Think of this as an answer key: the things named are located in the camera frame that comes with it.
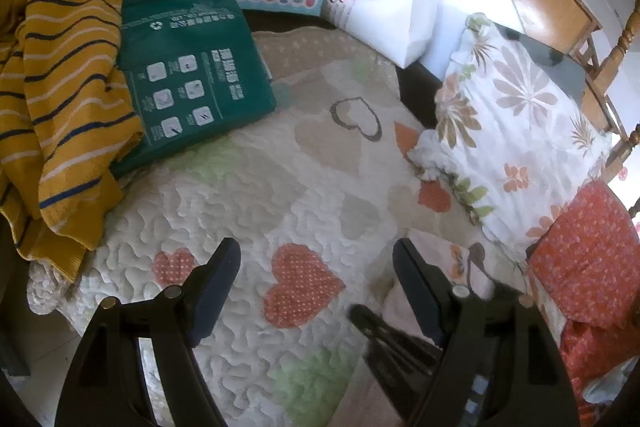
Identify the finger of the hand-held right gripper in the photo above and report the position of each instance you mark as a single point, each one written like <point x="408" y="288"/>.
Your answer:
<point x="395" y="357"/>

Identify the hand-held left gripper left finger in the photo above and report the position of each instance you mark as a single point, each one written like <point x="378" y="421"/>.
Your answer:
<point x="210" y="302"/>

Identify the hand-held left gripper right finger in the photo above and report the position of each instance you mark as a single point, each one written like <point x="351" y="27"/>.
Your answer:
<point x="422" y="302"/>

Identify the white towel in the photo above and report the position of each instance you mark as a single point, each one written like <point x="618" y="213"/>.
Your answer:
<point x="450" y="252"/>

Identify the quilted heart print blanket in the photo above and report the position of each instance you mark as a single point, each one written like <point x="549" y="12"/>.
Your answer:
<point x="300" y="187"/>

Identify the orange floral cloth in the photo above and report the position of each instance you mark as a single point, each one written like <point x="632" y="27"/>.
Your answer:
<point x="585" y="267"/>

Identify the floral white pillow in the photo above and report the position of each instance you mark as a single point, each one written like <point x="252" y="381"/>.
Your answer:
<point x="515" y="132"/>

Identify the grey white cloth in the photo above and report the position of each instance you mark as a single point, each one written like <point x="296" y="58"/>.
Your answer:
<point x="615" y="382"/>

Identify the yellow striped garment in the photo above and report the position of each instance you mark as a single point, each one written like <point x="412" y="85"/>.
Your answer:
<point x="65" y="107"/>

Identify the green printed bag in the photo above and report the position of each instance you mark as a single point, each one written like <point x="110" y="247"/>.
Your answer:
<point x="200" y="57"/>

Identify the dark flat panel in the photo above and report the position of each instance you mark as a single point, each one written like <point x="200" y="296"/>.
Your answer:
<point x="560" y="62"/>

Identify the wooden chair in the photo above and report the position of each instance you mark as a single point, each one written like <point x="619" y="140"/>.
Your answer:
<point x="615" y="57"/>

